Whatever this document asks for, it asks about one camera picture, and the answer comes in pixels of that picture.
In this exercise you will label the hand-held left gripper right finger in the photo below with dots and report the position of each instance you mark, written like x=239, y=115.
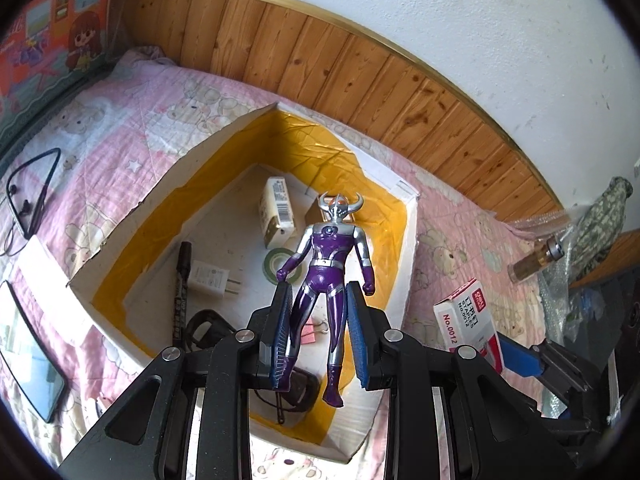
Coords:
x=357, y=340

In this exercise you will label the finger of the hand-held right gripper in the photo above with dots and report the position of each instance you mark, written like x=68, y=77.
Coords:
x=520, y=360

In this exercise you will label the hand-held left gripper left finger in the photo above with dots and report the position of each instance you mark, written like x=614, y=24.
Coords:
x=280, y=330

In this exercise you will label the pink binder clip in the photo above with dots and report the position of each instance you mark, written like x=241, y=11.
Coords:
x=312, y=335

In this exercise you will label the green tape roll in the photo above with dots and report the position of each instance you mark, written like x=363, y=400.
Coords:
x=272, y=260

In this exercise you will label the red white staple box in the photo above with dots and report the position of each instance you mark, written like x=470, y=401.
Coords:
x=460, y=320

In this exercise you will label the purple silver action figure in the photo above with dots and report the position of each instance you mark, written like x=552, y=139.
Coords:
x=325, y=270

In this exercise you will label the white plug charger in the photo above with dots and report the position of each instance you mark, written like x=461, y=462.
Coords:
x=210, y=280

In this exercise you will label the black marker pen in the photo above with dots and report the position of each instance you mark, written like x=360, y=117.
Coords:
x=180, y=300

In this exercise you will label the white gold tissue pack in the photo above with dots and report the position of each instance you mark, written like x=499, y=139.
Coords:
x=277, y=205

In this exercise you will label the white cardboard box yellow tape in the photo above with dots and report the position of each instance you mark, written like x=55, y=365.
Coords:
x=220, y=140

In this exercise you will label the crumpled plastic packaging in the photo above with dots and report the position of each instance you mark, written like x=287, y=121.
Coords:
x=582, y=305

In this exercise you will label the bubble wrap sheet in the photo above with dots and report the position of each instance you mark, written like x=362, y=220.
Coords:
x=555, y=295

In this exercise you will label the glass bottle with metal cap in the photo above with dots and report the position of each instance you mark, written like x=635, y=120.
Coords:
x=530, y=262

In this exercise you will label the wooden furniture edge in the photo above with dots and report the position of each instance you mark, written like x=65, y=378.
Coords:
x=622, y=255

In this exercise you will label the camouflage cloth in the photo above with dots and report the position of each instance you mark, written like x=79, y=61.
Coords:
x=600, y=220

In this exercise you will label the black smartphone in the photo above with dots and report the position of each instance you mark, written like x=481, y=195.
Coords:
x=30, y=360

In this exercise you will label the pink printed blanket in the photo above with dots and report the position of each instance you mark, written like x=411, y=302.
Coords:
x=125, y=110

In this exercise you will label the pink toy washing machine box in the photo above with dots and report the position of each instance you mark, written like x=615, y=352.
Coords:
x=60, y=35

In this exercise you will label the wooden wall panelling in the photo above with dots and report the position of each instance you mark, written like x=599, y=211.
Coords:
x=400, y=95

